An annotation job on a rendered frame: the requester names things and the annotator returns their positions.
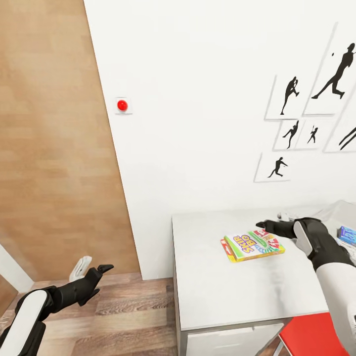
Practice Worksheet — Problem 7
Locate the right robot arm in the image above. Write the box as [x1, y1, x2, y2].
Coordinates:
[256, 211, 356, 356]

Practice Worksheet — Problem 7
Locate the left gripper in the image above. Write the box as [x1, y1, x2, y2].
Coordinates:
[69, 265, 114, 307]

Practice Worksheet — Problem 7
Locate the board game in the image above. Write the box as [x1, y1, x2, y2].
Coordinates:
[339, 226, 356, 247]
[220, 229, 285, 263]
[332, 236, 356, 261]

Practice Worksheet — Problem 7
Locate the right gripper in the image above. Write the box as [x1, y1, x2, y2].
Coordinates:
[256, 220, 290, 238]

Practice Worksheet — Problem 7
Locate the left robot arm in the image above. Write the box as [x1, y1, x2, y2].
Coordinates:
[0, 256, 114, 356]

